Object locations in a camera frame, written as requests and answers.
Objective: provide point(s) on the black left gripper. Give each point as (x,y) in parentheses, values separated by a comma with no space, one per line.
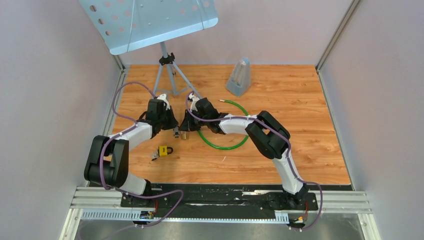
(173,122)

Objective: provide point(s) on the small brass padlock with keys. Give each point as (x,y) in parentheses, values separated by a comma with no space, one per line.
(184,135)

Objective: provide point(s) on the grey music stand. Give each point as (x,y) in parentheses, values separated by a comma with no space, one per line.
(132,26)

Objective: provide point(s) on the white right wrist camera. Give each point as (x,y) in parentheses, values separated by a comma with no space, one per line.
(192,98)

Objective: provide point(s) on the blue translucent metronome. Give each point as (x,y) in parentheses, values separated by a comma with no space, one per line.
(240,78)

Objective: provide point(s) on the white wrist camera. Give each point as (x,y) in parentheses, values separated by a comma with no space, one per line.
(192,98)
(164,97)

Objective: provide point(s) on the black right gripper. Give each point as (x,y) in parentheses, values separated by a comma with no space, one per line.
(188,125)

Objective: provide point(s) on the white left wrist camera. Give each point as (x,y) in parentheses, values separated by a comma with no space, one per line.
(164,97)

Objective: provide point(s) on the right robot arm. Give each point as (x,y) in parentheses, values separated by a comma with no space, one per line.
(270,138)

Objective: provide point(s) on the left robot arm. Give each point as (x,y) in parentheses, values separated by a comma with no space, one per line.
(108,159)

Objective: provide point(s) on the yellow padlock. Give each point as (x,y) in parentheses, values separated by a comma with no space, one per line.
(164,150)

